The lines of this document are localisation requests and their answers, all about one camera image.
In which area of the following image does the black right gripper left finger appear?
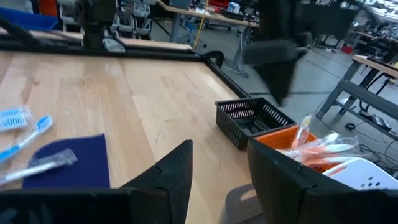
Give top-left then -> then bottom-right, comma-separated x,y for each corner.
0,139 -> 194,224

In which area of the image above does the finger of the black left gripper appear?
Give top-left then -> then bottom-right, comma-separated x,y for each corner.
252,57 -> 299,107

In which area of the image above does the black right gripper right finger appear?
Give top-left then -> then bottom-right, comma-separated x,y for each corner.
247,139 -> 398,224

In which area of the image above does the orange toothbrush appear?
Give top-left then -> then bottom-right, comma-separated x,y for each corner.
290,112 -> 313,150
275,132 -> 340,156
279,141 -> 361,166

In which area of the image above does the blue toothbrush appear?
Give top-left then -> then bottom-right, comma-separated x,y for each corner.
0,107 -> 26,119
0,114 -> 54,165
0,116 -> 32,132

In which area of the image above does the grey translucent bin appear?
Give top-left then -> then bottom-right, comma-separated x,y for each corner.
217,182 -> 265,224

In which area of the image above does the orange perforated basket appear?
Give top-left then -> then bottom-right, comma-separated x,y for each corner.
254,124 -> 343,174

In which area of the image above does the wooden workbench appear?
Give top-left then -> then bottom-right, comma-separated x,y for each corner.
155,0 -> 259,78

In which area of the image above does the black perforated basket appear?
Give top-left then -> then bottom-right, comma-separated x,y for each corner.
215,97 -> 296,151

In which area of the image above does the dark blue cloth mat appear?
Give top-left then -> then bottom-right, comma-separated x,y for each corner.
21,133 -> 111,190

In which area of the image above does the navy toothbrush in wrapper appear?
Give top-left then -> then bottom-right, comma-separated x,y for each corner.
0,148 -> 78,187

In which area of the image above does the blue bin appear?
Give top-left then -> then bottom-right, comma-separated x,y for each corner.
0,6 -> 60,32

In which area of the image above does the yellow cable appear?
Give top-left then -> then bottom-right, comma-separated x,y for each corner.
192,0 -> 210,50

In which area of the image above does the black table frame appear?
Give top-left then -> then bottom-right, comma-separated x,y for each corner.
0,39 -> 251,99

